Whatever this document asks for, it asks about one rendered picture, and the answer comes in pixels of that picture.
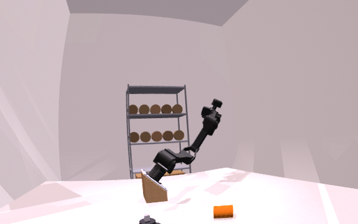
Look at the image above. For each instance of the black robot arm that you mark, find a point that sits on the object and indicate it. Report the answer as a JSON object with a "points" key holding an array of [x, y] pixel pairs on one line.
{"points": [[168, 159]]}

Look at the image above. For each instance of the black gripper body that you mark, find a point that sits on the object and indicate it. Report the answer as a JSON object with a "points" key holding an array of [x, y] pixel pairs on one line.
{"points": [[216, 103]]}

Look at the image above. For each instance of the orange knob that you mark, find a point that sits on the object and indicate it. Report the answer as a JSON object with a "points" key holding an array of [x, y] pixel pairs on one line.
{"points": [[224, 211]]}

